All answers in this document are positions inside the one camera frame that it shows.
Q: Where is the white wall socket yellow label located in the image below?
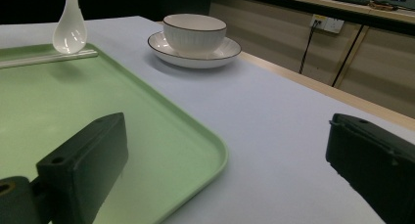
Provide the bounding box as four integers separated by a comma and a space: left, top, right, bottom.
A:
309, 14, 346, 34

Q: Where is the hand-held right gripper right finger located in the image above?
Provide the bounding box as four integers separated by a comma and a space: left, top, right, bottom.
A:
325, 112, 415, 224

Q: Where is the white chopstick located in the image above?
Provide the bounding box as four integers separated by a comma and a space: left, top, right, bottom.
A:
0, 52, 99, 70
0, 49, 96, 67

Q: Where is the white plate with dark rim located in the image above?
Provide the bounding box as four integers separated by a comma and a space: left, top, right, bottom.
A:
147, 30, 243, 69

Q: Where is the black socket cable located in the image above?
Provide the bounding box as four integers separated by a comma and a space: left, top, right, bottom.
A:
298, 20, 319, 75

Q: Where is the vertical wall trim strip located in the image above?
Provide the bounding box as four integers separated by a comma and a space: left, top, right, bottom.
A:
332, 23, 372, 88

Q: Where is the white ribbed bowl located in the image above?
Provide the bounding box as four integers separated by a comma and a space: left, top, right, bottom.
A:
161, 13, 228, 59

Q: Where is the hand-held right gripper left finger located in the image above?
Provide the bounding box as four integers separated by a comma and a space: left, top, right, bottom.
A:
30, 112, 129, 224

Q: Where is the white ceramic spoon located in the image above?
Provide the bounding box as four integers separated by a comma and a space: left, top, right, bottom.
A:
52, 0, 88, 55

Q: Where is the green plastic tray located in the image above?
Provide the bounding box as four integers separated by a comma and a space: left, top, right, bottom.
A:
0, 42, 229, 224

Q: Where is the pale blue table mat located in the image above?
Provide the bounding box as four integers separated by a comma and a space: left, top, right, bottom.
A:
0, 16, 415, 224

